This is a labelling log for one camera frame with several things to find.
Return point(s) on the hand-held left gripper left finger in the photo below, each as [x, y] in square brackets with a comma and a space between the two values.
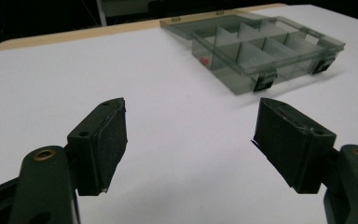
[98, 152]

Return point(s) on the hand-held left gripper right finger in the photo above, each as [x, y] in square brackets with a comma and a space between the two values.
[292, 146]

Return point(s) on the smoky clear plastic compartment box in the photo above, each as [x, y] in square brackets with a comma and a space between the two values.
[261, 53]

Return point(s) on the small red piece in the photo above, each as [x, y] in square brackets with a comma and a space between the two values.
[203, 61]

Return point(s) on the white metal stand pole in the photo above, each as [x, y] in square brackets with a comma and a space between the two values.
[102, 12]

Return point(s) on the white shelf board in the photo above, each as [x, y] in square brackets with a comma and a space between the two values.
[124, 7]

